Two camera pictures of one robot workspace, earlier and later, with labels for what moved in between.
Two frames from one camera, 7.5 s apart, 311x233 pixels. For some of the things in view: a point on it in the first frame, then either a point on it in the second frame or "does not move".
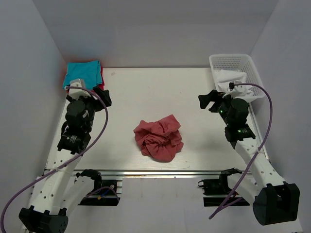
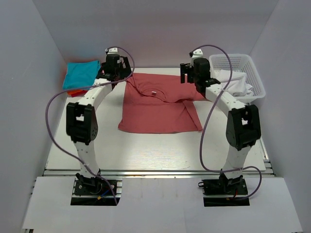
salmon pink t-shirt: [161, 140] to [158, 103]
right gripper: [212, 97] to [186, 69]
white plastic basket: [238, 62] does not move
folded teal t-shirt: [90, 71] does not move
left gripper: [105, 94] to [127, 69]
